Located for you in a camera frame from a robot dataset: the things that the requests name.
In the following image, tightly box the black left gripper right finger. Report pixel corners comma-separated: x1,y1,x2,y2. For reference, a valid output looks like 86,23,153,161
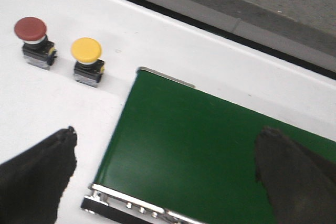
255,127,335,223

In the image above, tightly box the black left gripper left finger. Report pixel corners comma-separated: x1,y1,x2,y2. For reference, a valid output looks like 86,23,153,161
1,126,77,223

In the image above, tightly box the yellow push button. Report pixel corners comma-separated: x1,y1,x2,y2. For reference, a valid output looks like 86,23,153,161
71,37,105,87

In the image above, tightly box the red push button far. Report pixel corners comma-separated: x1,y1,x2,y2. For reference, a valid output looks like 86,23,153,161
14,17,57,70

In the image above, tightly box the green conveyor belt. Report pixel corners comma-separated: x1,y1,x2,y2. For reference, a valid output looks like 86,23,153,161
91,68,335,223

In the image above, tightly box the aluminium conveyor frame rail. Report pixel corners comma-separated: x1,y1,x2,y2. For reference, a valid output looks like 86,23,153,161
81,67,202,223

